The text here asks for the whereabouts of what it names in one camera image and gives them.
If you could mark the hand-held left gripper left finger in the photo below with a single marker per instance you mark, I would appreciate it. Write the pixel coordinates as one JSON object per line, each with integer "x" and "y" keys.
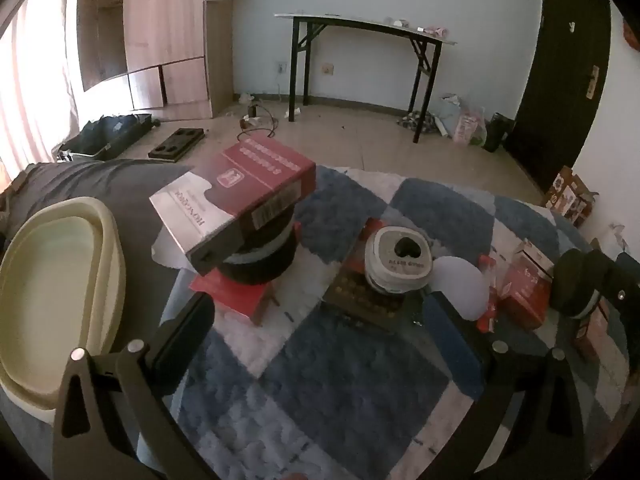
{"x": 182, "y": 340}

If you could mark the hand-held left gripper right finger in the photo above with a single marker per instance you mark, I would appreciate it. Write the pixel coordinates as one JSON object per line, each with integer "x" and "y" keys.
{"x": 445, "y": 320}

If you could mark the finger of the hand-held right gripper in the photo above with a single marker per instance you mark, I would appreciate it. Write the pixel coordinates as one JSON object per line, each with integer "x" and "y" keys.
{"x": 620, "y": 285}

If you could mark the red box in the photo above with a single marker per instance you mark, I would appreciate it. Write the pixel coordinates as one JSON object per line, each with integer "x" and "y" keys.
{"x": 235, "y": 300}
{"x": 525, "y": 290}

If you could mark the round sponge with white base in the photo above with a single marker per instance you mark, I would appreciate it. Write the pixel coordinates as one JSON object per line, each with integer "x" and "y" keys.
{"x": 385, "y": 260}

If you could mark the large black round sponge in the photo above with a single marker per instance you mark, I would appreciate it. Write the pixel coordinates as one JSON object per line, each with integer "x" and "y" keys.
{"x": 260, "y": 260}

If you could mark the cream plastic basin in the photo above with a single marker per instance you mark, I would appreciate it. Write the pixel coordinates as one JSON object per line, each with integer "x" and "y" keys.
{"x": 45, "y": 270}

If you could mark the red and silver carton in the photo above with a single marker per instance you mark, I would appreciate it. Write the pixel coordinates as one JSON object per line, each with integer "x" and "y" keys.
{"x": 250, "y": 180}

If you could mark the dark patterned flat box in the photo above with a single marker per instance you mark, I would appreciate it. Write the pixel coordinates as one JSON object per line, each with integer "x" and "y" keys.
{"x": 360, "y": 305}

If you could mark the printed cardboard box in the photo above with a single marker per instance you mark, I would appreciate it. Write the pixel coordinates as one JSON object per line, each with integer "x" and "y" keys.
{"x": 570, "y": 197}

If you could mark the blue white checkered blanket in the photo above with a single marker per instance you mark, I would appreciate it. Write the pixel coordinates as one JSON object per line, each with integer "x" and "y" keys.
{"x": 350, "y": 385}

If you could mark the grey bedsheet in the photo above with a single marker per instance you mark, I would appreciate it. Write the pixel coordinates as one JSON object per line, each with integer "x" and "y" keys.
{"x": 125, "y": 185}

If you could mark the pink plastic bag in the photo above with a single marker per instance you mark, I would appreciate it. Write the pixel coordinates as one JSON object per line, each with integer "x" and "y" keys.
{"x": 470, "y": 127}

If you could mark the black foam tray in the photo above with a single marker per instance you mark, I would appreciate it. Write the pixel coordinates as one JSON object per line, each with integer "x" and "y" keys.
{"x": 175, "y": 145}

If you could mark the dark patterned cloth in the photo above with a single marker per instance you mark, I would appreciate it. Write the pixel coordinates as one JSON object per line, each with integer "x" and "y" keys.
{"x": 415, "y": 122}

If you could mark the white plastic bag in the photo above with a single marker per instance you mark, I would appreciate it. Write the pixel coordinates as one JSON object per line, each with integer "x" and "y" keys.
{"x": 449, "y": 110}

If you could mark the black door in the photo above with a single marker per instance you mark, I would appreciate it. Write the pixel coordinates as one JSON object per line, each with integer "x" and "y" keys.
{"x": 555, "y": 85}

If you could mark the black floor tray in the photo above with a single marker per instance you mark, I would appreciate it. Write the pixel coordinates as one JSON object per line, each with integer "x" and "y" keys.
{"x": 105, "y": 135}

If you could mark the pink curtain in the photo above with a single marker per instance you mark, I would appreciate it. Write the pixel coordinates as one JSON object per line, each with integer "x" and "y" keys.
{"x": 30, "y": 100}

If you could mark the pink packet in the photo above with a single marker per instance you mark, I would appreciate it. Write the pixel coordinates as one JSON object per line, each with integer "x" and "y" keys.
{"x": 435, "y": 30}

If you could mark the black-legged folding table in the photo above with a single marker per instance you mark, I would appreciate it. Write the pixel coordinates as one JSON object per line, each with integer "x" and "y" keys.
{"x": 350, "y": 21}

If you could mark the wooden wardrobe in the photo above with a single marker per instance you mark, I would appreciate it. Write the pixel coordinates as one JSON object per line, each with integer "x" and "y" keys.
{"x": 165, "y": 20}

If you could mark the wall outlet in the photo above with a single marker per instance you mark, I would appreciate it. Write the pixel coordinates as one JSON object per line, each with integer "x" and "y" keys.
{"x": 282, "y": 67}
{"x": 328, "y": 69}

